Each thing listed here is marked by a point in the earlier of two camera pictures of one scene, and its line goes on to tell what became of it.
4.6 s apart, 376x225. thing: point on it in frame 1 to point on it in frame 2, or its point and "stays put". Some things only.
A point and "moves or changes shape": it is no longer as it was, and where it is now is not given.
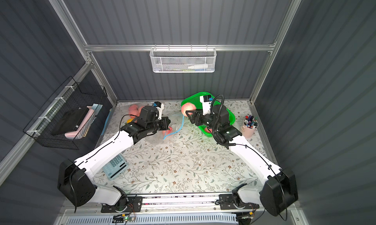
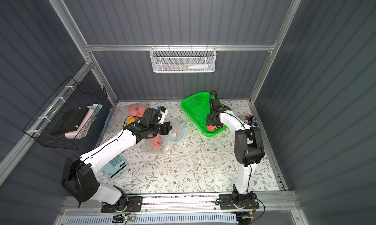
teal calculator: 115,167 stays put
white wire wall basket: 183,59 stays put
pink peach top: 187,106 to 155,139
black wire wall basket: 65,118 stays put
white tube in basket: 198,66 stays put
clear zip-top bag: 176,122 moves or changes shape
